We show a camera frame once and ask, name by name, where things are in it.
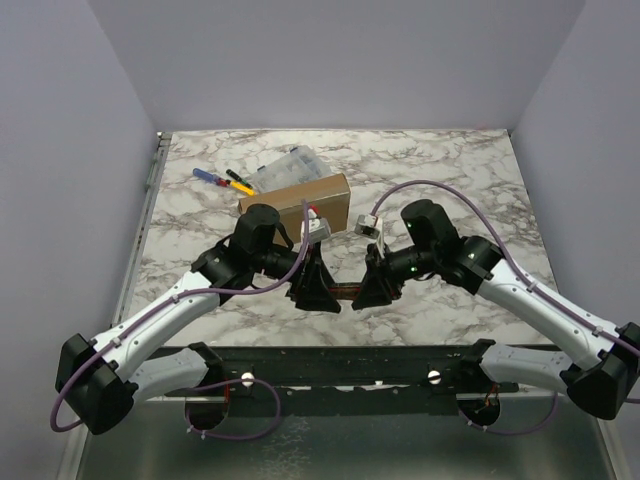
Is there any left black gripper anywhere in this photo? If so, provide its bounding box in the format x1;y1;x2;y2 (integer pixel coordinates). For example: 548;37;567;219
252;240;342;313

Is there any red black utility knife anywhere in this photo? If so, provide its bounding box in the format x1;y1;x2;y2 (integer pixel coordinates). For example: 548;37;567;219
329;282;361;301

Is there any brown cardboard express box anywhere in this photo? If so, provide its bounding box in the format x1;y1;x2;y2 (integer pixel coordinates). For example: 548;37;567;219
238;174;351;244

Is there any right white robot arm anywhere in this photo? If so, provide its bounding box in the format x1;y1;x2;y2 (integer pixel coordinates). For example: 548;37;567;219
352;200;639;420

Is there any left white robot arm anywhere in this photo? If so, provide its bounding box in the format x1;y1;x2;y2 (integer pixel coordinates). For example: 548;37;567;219
50;204;331;435

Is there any clear plastic organizer box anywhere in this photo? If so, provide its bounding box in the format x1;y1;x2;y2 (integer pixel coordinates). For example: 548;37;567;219
249;145;332;193

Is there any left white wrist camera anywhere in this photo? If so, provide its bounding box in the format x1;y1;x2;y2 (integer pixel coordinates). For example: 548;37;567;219
300;205;332;246

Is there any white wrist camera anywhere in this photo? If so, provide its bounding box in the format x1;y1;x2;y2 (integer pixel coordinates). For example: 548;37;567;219
354;214;385;258
300;205;332;246

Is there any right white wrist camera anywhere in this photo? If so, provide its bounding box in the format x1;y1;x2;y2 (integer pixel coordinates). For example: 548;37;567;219
354;214;385;258

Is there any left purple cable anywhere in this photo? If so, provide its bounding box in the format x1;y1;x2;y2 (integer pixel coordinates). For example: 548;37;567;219
49;198;321;442

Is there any purple cable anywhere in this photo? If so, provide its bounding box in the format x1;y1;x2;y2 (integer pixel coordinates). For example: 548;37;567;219
49;198;321;442
372;180;640;435

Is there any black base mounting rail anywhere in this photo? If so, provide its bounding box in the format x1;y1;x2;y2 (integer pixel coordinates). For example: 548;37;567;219
102;342;521;419

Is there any yellow handled screwdriver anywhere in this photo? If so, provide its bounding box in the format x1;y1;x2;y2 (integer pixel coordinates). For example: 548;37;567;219
225;180;255;196

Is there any blue handled screwdriver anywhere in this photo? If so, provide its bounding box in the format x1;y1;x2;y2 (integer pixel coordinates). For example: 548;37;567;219
192;168;228;187

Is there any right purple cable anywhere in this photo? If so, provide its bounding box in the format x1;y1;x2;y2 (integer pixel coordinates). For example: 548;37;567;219
372;180;640;435

